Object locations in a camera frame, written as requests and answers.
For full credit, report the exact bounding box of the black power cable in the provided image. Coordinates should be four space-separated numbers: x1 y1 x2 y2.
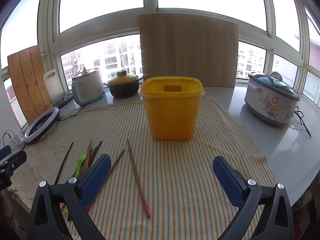
60 105 84 121

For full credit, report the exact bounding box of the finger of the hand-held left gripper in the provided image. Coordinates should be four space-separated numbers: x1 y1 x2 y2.
0 151 27 180
0 145 12 158

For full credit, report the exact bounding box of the apartment building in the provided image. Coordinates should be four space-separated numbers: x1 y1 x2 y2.
61 35 267 85

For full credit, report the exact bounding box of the rice cooker power cable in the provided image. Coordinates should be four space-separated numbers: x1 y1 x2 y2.
291 106 312 138

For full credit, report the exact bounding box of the white charger plug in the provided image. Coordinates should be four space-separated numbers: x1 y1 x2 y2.
9 134 23 147

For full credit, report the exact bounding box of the black pot with yellow lid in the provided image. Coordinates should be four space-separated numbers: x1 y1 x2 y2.
104 70 144 98

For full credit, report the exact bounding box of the brown wooden chopstick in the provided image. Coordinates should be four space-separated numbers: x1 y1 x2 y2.
86 148 95 168
84 139 93 169
89 141 102 164
107 149 125 178

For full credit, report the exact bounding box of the black folded tripod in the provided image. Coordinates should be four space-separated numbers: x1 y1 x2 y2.
54 91 74 110

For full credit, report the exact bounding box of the brown wooden board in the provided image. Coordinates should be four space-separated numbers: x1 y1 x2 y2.
7 45 54 125

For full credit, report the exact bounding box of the white floral rice cooker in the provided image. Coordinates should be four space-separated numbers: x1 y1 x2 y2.
244 72 300 127

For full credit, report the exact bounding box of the white cutting board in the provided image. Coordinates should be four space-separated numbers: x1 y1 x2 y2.
42 68 67 107

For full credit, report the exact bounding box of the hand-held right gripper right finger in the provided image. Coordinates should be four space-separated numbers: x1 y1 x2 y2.
212 156 294 240

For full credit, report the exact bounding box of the striped table cloth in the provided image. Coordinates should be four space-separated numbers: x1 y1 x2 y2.
7 95 278 240

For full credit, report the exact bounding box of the teal and white electric cooker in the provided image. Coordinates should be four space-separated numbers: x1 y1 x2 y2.
71 67 106 107

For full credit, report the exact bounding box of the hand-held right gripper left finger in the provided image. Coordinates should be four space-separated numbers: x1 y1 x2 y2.
27 154 112 240

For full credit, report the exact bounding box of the ring light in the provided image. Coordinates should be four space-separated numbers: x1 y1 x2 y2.
24 107 61 145

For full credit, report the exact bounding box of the yellow plastic container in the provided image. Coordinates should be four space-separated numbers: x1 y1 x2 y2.
139 77 205 141

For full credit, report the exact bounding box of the green plastic spoon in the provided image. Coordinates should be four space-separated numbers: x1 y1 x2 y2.
71 155 87 179

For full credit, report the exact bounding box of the black chopstick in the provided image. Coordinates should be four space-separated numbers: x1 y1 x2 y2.
54 142 74 185

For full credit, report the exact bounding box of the light wooden board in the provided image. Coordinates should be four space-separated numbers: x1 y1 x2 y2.
139 14 239 88

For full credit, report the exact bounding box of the red-tipped brown chopstick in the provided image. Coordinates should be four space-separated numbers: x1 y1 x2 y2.
126 138 151 219

